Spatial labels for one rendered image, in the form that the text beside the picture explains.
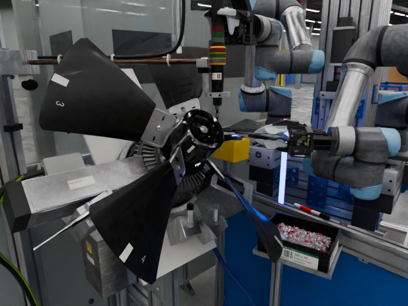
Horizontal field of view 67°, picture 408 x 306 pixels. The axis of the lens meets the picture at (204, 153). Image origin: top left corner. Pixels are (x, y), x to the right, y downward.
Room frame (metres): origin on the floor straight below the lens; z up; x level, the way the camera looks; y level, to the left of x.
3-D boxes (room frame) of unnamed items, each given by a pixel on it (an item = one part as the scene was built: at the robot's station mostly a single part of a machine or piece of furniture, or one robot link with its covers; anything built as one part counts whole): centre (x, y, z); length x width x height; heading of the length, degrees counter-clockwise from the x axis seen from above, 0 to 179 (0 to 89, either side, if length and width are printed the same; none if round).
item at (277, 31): (1.08, -0.21, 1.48); 0.11 x 0.08 x 0.09; 142
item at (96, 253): (0.95, 0.35, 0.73); 0.15 x 0.09 x 0.22; 42
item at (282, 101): (1.56, -0.37, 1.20); 0.13 x 0.12 x 0.14; 85
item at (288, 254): (0.86, -0.30, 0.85); 0.22 x 0.17 x 0.07; 57
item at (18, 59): (0.99, 0.57, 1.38); 0.10 x 0.07 x 0.09; 77
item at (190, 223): (0.76, 0.04, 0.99); 0.02 x 0.02 x 0.06
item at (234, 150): (1.31, -0.11, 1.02); 0.16 x 0.10 x 0.11; 42
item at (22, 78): (0.98, 0.54, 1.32); 0.05 x 0.04 x 0.05; 77
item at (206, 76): (0.85, -0.03, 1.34); 0.09 x 0.07 x 0.10; 77
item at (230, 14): (0.85, -0.07, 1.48); 0.09 x 0.03 x 0.06; 151
